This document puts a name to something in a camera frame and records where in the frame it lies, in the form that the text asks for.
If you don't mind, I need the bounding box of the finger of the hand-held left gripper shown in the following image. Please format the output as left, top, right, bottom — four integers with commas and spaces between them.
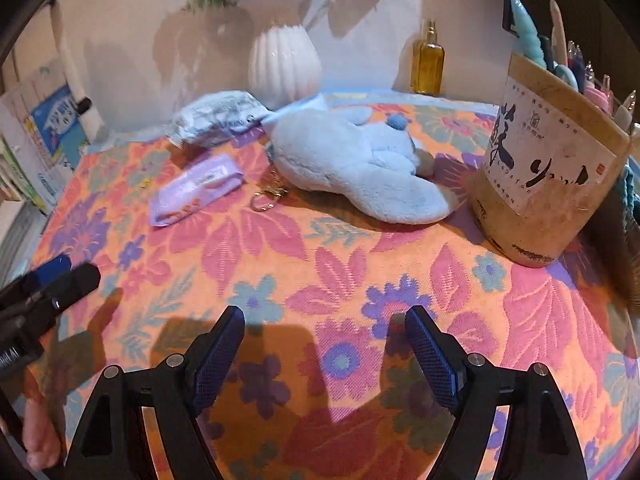
15, 262, 102, 321
0, 254, 72, 311

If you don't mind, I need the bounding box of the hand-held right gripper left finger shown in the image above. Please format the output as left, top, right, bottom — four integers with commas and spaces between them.
65, 305, 247, 480

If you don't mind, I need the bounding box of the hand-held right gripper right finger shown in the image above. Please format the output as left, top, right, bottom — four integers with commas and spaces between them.
404, 305, 588, 480

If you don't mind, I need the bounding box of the person's left hand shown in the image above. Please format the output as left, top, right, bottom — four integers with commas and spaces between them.
0, 375, 65, 472

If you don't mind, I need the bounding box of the grey folder stack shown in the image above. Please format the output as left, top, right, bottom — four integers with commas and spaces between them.
0, 200, 46, 281

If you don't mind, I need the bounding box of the floral tablecloth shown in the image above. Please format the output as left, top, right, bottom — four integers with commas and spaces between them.
20, 92, 640, 480

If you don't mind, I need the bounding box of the row of books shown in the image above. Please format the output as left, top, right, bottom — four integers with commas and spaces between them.
0, 82, 91, 216

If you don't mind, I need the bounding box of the purple snack packet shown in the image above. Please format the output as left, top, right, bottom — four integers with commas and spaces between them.
149, 155, 246, 228

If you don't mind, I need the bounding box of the brown paper pen holder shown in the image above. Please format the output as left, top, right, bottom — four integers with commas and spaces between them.
467, 52, 633, 267

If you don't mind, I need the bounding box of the light blue plush toy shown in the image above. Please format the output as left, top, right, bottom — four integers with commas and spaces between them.
250, 105, 451, 225

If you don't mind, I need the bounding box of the white wet wipes pack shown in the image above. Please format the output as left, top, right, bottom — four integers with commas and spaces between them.
172, 90, 271, 148

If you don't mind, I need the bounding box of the yellow oil glass bottle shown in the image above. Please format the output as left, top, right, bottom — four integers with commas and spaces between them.
410, 19, 446, 96

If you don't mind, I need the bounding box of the white ribbed vase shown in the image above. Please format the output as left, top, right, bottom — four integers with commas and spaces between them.
247, 25, 323, 111

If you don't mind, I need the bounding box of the bunch of pens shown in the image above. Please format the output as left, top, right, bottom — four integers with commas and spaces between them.
510, 0, 640, 136

